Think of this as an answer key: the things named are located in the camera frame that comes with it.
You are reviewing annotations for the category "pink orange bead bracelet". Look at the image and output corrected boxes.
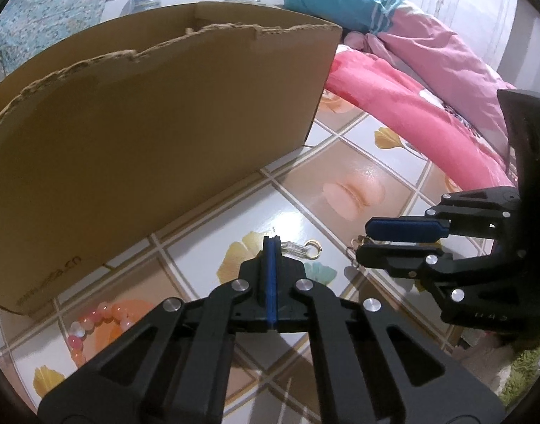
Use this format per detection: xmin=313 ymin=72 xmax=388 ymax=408
xmin=67 ymin=301 xmax=142 ymax=365

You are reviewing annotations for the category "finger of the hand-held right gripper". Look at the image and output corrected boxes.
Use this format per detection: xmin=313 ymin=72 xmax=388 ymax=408
xmin=366 ymin=187 xmax=522 ymax=243
xmin=356 ymin=243 xmax=529 ymax=332

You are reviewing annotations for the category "blue floral cloth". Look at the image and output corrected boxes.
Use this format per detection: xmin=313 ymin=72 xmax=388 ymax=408
xmin=0 ymin=0 xmax=123 ymax=71

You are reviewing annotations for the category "coral pink quilt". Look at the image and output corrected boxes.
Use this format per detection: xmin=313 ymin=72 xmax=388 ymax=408
xmin=325 ymin=51 xmax=516 ymax=188

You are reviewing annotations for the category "silver chain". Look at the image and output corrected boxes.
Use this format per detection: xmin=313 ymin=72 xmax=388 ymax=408
xmin=280 ymin=241 xmax=310 ymax=258

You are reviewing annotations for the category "brown cardboard box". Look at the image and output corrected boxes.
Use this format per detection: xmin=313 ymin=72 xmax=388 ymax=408
xmin=0 ymin=1 xmax=344 ymax=316

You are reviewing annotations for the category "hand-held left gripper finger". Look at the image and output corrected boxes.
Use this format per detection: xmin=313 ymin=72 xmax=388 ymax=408
xmin=37 ymin=235 xmax=274 ymax=424
xmin=272 ymin=235 xmax=507 ymax=424

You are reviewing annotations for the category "light pink quilt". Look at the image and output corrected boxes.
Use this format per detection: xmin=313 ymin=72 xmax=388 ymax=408
xmin=345 ymin=9 xmax=517 ymax=142

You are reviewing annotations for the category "green white plush rug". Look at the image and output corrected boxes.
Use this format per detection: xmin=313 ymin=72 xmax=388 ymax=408
xmin=451 ymin=336 xmax=540 ymax=407

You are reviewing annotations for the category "tile print plastic mat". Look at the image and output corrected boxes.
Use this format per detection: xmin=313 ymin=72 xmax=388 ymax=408
xmin=0 ymin=88 xmax=540 ymax=411

